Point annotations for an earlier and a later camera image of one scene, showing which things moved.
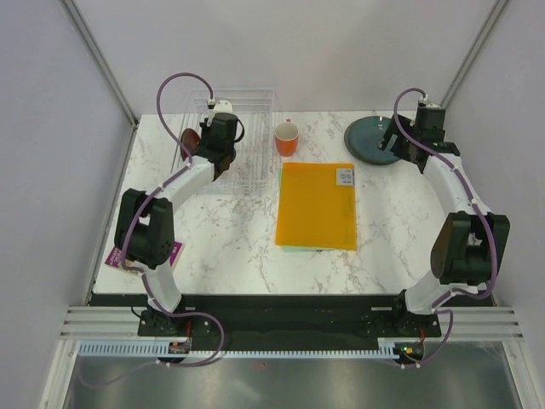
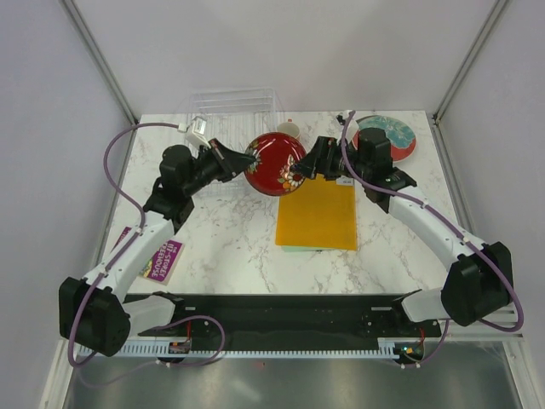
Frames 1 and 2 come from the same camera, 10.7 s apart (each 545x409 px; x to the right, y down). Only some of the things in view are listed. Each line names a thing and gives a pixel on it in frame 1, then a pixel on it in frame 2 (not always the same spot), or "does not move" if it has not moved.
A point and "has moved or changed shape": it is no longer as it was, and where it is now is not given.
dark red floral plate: [191, 140] has moved or changed shape
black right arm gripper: [397, 148] to [321, 158]
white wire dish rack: [250, 169] does not move
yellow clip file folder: [316, 206] does not move
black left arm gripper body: [204, 131] to [208, 168]
